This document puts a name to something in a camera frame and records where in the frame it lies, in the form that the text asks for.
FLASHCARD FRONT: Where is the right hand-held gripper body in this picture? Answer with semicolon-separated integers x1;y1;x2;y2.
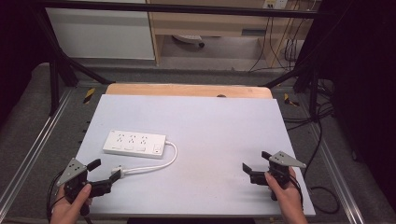
249;150;308;202

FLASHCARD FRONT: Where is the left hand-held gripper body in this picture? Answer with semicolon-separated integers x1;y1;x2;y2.
56;157;112;217

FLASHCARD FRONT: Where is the white plug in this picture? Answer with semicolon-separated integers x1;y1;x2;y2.
110;165;126;180

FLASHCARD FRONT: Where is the white power cable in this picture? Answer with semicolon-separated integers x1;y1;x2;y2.
122;140;178;175

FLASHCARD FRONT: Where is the person's right hand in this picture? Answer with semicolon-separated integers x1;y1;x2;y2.
263;166;308;218

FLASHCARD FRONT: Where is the person's left hand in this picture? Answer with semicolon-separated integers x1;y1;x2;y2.
49;183;93;224

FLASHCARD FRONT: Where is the white power strip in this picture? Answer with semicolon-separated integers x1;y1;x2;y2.
102;129;168;160

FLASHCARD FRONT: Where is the yellow black tape marker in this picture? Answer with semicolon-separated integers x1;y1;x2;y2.
283;92;301;107
82;87;96;105

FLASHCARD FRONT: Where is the wooden table board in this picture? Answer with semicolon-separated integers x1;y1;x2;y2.
105;82;274;100

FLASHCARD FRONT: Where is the black curtain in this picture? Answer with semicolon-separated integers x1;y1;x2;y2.
0;0;52;125
306;0;396;216

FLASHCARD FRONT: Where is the white cabinet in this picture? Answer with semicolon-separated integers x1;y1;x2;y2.
45;7;156;61

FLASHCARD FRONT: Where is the white chair base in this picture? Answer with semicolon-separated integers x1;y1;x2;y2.
172;34;206;49

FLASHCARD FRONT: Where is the wooden desk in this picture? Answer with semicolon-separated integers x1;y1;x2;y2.
145;0;316;67

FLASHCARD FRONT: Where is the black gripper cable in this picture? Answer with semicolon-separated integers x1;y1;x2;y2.
46;170;65;224
289;174;304;209

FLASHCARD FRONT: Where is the black floor cable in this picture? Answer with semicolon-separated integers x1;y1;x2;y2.
281;77;341;216

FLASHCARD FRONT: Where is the aluminium rail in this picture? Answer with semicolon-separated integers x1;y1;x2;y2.
306;120;366;224
0;89;73;213

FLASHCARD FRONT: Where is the black metal frame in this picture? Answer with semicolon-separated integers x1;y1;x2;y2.
30;0;323;121

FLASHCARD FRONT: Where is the bundle of black cables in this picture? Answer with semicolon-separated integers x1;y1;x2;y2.
247;8;312;73

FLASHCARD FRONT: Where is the white wall socket strip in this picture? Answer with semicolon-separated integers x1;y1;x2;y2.
262;0;290;10

